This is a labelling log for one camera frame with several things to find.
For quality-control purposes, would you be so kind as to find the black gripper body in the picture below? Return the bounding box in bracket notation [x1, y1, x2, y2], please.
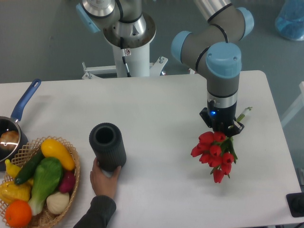
[199, 101, 244, 137]

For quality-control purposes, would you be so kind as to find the red tulip bouquet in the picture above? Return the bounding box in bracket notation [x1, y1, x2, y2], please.
[190, 106, 253, 184]

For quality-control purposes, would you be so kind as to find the dark grey ribbed vase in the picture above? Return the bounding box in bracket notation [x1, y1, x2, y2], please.
[89, 123, 126, 172]

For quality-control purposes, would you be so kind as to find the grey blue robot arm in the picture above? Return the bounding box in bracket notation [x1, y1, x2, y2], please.
[76, 0, 254, 137]

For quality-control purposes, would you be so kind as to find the dark grey sleeved forearm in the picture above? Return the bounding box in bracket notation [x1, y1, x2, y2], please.
[74, 195, 116, 228]

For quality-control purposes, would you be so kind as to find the person's hand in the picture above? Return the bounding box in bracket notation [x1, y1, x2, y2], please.
[90, 158, 122, 199]

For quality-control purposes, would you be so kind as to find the black device at edge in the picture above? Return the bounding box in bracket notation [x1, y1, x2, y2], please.
[286, 192, 304, 218]

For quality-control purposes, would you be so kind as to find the blue plastic bag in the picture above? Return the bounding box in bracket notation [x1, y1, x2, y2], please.
[275, 0, 304, 41]

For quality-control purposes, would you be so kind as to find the yellow squash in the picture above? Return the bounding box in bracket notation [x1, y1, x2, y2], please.
[41, 138, 76, 171]

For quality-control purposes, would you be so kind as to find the green bok choy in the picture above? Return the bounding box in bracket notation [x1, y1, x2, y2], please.
[28, 157, 63, 216]

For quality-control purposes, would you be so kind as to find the white garlic bulb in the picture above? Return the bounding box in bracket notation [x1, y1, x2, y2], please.
[47, 192, 69, 215]

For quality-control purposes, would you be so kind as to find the woven wicker basket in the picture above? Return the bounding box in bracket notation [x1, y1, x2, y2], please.
[0, 135, 81, 228]

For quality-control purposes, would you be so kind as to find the green cucumber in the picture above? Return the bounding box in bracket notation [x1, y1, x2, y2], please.
[14, 150, 45, 185]

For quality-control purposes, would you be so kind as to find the fried food patty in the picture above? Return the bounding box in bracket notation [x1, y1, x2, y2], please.
[0, 131, 19, 151]

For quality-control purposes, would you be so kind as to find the yellow banana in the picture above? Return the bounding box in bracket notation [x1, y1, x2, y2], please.
[4, 159, 34, 187]

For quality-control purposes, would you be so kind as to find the yellow bell pepper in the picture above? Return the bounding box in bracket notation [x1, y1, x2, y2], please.
[0, 181, 31, 204]

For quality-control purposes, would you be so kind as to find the orange fruit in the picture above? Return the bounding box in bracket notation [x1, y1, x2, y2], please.
[5, 200, 32, 228]

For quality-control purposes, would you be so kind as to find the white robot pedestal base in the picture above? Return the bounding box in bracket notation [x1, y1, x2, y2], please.
[82, 12, 168, 79]

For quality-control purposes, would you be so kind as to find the blue handled saucepan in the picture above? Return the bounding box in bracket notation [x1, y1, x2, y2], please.
[0, 79, 41, 163]

